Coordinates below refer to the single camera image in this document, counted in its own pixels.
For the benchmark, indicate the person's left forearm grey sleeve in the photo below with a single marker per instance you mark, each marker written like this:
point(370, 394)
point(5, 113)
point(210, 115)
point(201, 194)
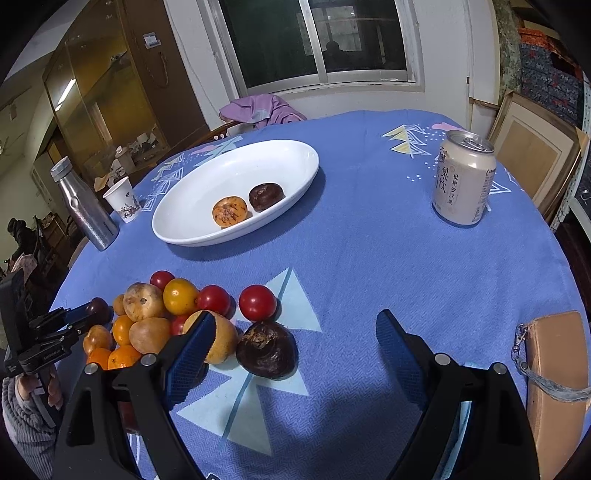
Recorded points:
point(23, 438)

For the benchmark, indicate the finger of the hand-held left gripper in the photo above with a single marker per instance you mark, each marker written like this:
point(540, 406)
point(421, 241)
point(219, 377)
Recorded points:
point(76, 313)
point(55, 340)

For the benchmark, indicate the stack of patterned boxes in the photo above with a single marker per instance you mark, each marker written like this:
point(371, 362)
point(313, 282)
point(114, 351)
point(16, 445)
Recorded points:
point(551, 78)

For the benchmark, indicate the large dark water chestnut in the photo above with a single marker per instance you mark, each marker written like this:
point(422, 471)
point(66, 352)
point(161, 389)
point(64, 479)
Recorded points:
point(267, 350)

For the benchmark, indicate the white framed window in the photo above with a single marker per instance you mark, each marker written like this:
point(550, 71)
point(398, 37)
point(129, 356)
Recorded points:
point(314, 41)

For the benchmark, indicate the yellow speckled round fruit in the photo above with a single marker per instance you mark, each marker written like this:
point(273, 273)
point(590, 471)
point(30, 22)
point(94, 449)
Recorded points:
point(225, 342)
point(143, 301)

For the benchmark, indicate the wooden picture frame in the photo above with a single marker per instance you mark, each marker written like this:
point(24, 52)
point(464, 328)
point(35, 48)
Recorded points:
point(531, 143)

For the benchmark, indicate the white printed paper cup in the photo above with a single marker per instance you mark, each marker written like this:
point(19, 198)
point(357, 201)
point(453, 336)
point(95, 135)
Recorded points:
point(122, 201)

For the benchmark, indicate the dark purple plum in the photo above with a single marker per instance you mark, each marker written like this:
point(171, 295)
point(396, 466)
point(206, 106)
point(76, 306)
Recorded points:
point(101, 310)

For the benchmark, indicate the yellow tomato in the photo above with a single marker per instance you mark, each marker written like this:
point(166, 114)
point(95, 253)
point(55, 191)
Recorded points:
point(180, 296)

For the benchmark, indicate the purple cloth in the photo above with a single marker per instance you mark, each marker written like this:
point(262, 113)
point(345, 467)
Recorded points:
point(258, 108)

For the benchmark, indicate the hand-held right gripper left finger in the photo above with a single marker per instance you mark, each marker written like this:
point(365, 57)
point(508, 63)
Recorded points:
point(194, 355)

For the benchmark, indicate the white oval plate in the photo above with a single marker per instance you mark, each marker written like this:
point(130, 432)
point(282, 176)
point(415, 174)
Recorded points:
point(221, 175)

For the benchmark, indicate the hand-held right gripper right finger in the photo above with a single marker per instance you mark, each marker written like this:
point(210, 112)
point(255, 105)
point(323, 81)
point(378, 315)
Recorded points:
point(392, 350)

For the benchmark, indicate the brown kiwi fruit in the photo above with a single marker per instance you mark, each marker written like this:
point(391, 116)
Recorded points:
point(148, 334)

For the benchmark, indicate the small brown yellow fruit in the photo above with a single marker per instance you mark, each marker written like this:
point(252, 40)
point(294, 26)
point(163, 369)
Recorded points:
point(98, 339)

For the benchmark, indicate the mandarin orange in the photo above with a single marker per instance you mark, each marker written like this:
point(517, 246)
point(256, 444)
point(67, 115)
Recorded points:
point(122, 330)
point(123, 359)
point(98, 358)

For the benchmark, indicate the person's left hand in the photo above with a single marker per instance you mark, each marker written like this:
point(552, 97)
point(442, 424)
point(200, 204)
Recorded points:
point(55, 392)

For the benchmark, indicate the red tomato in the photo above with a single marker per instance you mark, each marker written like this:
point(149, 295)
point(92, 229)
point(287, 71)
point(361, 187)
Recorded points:
point(160, 278)
point(178, 325)
point(214, 300)
point(257, 302)

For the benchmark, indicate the wooden glass cabinet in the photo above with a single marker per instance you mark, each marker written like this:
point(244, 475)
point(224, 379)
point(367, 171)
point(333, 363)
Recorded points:
point(92, 92)

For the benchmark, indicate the small dark water chestnut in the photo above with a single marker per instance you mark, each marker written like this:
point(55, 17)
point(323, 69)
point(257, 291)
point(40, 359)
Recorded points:
point(266, 197)

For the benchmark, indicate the white paper label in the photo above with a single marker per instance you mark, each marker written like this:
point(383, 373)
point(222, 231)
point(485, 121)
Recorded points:
point(151, 40)

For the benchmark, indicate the beige beverage can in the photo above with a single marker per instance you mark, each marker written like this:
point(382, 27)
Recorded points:
point(464, 184)

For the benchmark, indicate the steel water bottle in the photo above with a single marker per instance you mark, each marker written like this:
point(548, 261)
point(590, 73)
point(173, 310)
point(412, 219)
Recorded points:
point(87, 212)

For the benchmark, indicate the orange speckled fruit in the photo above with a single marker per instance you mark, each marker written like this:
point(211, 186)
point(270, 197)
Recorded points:
point(230, 212)

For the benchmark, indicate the small tan round fruit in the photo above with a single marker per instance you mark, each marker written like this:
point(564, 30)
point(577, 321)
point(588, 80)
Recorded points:
point(118, 304)

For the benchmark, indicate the wooden chair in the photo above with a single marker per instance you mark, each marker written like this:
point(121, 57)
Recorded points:
point(207, 135)

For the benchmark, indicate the blue printed tablecloth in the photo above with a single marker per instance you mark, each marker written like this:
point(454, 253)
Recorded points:
point(369, 258)

